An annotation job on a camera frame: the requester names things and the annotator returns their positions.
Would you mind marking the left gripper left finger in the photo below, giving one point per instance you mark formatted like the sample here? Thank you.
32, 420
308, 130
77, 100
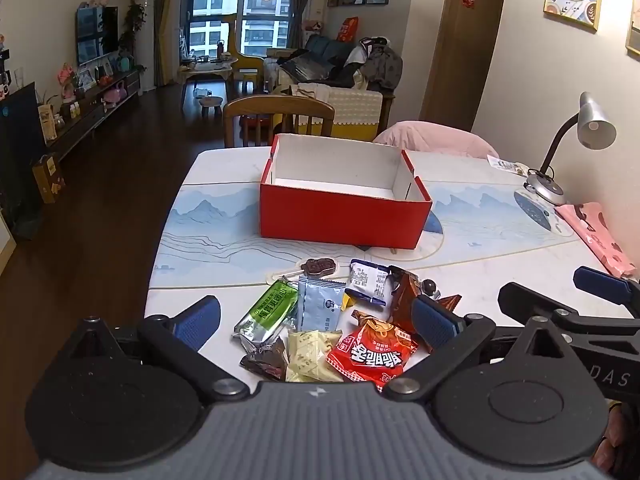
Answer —
176, 341

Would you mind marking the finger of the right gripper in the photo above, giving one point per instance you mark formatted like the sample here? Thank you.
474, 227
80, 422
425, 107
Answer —
609, 338
621, 291

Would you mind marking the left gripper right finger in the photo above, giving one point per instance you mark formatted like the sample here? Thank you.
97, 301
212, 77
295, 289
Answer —
456, 345

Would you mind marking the dark round candy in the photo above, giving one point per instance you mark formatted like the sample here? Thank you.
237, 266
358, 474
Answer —
429, 288

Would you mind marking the copper brown snack bag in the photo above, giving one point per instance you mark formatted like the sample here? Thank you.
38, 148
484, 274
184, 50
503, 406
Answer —
406, 287

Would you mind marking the red ramen snack bag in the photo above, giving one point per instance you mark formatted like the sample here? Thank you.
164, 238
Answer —
377, 351

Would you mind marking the green snack packet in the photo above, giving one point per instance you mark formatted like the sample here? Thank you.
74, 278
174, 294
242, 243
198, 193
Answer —
264, 319

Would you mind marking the dark brown chocolate wrapper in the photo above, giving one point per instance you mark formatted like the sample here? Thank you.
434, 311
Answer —
269, 361

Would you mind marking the blue white snack packet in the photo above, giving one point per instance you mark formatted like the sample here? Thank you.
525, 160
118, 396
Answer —
368, 281

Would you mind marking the cream yellow snack packet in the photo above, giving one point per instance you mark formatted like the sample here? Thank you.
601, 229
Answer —
307, 352

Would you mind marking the light blue snack packet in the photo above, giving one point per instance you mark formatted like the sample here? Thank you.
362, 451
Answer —
319, 304

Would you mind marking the chocolate lollipop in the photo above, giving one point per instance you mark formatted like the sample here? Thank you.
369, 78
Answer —
312, 267

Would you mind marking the person's hand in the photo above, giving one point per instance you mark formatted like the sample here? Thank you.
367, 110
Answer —
618, 451

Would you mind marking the pink patterned bag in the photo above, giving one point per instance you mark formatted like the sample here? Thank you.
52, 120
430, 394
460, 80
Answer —
588, 222

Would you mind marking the paper leaflet on table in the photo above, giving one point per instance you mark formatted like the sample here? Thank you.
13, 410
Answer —
504, 165

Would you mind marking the red cardboard box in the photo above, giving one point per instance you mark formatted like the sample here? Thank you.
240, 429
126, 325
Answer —
338, 191

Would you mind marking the brown paper bag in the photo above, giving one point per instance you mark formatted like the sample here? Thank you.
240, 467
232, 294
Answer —
49, 179

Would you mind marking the dark tv console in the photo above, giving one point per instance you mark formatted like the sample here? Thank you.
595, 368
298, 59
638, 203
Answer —
100, 103

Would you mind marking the black fridge cabinet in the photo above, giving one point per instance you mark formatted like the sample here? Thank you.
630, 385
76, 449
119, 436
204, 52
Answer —
22, 145

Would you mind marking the wooden dining chair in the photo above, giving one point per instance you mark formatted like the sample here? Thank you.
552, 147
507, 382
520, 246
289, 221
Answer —
260, 118

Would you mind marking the sofa with clothes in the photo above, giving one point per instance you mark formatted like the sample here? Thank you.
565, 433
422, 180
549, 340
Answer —
358, 80

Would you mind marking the coffee table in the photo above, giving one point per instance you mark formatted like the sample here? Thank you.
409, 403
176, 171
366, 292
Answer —
221, 69

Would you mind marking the wall television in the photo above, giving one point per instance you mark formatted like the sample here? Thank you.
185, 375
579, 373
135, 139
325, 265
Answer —
96, 32

